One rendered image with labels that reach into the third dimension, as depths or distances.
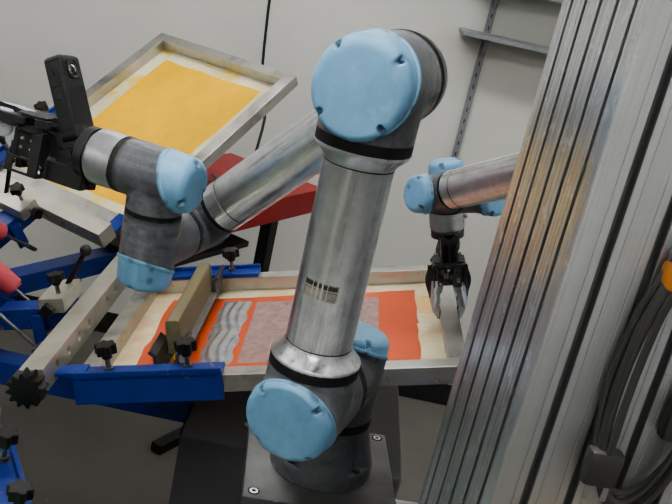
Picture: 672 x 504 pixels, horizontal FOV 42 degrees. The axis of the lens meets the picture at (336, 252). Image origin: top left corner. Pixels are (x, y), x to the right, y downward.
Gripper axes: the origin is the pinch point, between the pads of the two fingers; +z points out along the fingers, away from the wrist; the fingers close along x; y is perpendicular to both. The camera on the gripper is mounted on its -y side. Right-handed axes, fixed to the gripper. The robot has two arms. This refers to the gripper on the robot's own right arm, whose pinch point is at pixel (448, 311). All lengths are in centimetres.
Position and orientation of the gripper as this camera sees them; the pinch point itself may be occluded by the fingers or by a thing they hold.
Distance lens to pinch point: 200.3
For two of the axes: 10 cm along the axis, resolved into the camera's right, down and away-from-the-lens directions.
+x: 10.0, -0.4, -0.7
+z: 0.6, 9.4, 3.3
